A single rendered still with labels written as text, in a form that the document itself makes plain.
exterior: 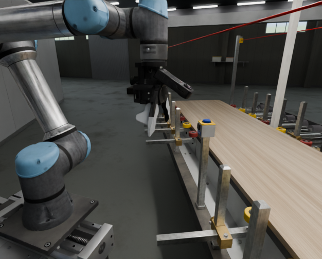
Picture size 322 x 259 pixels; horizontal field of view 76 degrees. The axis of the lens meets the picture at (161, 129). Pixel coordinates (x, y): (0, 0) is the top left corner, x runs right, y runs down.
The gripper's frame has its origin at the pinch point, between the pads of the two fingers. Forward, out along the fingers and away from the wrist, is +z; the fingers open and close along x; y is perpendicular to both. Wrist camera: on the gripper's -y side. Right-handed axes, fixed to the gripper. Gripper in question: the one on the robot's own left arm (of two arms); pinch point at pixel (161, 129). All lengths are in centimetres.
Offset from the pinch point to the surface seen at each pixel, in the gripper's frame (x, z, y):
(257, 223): 3.3, 23.5, -30.4
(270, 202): -34, 42, -40
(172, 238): -7, 50, -2
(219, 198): -19.0, 34.3, -18.7
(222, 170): -18.9, 21.1, -18.9
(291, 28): -158, -43, -56
